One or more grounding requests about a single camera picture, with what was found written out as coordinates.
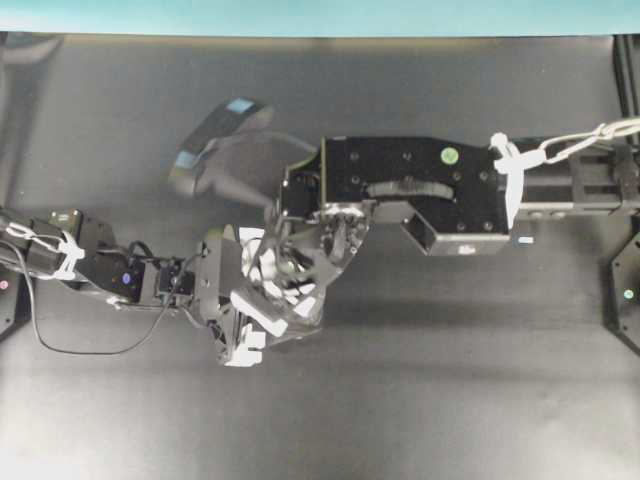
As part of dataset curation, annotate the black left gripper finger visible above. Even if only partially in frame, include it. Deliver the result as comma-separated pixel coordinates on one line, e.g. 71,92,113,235
239,227,279,280
230,289,288,336

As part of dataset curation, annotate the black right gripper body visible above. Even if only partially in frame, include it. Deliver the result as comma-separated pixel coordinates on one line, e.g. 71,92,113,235
279,136,511,235

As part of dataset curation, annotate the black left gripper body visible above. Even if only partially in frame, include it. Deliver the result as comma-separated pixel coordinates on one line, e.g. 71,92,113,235
192,225,265,368

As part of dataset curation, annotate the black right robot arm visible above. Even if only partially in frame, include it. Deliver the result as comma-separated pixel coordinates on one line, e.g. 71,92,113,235
276,136,639,256

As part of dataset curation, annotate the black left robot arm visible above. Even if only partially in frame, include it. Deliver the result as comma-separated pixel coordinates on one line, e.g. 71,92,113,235
1,209,292,367

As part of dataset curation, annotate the teal backdrop sheet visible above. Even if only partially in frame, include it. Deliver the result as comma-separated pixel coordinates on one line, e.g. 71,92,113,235
1,1,639,38

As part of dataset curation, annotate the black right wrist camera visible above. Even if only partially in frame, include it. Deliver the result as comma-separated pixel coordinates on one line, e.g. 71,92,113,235
401,212,510,257

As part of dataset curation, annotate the white braided right cable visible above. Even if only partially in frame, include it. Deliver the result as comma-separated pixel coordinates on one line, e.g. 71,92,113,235
489,117,640,231

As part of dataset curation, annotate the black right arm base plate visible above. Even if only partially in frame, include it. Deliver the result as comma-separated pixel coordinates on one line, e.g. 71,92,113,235
605,215,639,357

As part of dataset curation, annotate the thin black left cable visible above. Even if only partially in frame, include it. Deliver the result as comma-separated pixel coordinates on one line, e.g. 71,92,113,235
9,244,174,357

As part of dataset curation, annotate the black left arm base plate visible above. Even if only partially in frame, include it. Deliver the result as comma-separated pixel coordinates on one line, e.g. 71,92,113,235
0,266,30,341

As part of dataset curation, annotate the black aluminium frame rail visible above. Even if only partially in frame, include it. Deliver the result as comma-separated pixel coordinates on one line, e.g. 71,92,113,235
613,33,639,117

